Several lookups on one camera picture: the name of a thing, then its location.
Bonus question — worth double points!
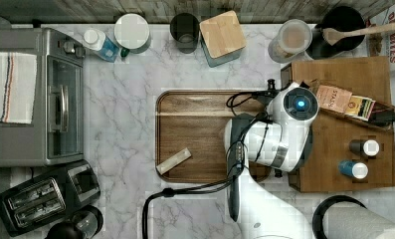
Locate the wooden serving tray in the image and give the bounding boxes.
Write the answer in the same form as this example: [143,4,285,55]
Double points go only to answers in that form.
[155,90,264,183]

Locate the black coffee grinder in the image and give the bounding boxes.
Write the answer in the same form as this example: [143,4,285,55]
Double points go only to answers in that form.
[45,205,103,239]

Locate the wooden tea bag tray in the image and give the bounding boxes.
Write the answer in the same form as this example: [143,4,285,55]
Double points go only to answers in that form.
[309,79,395,130]

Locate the white lidded canister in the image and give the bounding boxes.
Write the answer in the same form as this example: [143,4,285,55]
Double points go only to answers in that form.
[114,14,151,54]

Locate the wooden spoon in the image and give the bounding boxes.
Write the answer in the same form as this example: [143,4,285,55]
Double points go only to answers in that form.
[322,22,395,46]

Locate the black two-slot toaster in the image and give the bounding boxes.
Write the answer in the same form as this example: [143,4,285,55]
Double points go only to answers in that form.
[0,160,100,237]

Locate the silver toaster oven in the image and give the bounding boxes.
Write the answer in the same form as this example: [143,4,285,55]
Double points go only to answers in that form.
[0,28,85,167]

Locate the blue soap bottle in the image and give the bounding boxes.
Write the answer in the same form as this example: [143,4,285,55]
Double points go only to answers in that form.
[83,29,119,63]

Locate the blue salt shaker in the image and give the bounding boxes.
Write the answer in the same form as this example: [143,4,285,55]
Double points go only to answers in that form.
[338,160,368,179]

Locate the black utensil holder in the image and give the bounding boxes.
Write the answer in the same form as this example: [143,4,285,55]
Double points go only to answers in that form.
[306,6,366,60]

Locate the paper towel roll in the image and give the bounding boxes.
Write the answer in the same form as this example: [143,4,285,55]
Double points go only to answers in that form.
[323,206,395,239]

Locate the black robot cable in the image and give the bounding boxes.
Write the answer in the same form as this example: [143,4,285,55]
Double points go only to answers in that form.
[141,91,273,239]

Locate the yellow tea bag packets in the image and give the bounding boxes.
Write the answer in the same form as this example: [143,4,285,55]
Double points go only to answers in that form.
[344,96,375,121]

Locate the black pepper shaker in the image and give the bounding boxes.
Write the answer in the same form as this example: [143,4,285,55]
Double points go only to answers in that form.
[349,139,380,156]

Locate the dark empty cup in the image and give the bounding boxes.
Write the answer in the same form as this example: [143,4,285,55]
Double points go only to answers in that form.
[170,13,200,54]

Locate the white striped dish towel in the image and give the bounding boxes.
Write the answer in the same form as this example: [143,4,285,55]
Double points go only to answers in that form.
[0,52,38,124]

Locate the orange tea box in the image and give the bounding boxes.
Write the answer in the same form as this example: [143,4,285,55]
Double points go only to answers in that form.
[316,85,352,114]

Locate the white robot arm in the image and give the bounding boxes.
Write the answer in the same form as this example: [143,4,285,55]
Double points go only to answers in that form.
[224,83,319,239]

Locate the clear jar with brown contents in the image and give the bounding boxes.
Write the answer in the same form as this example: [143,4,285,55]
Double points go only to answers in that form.
[268,19,312,64]

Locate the teal canister with wooden lid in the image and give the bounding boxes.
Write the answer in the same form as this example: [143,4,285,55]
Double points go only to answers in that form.
[199,10,246,68]

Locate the small beige wooden block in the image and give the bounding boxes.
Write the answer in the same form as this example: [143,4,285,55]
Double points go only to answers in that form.
[156,148,191,174]

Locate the cinnamon cereal box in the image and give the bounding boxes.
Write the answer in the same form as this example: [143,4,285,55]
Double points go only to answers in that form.
[367,4,395,71]

